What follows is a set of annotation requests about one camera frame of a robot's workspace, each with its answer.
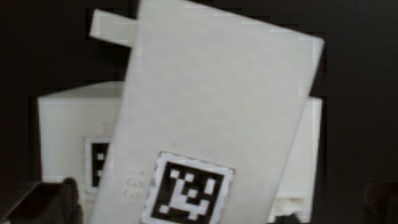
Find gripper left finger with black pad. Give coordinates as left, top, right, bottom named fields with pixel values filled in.
left=0, top=177, right=84, bottom=224

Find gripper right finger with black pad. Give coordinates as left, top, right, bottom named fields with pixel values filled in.
left=361, top=182, right=398, bottom=224

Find white cabinet body box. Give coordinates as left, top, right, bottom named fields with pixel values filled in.
left=38, top=82, right=322, bottom=224

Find small white tagged cube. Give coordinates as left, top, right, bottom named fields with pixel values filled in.
left=91, top=0, right=324, bottom=224

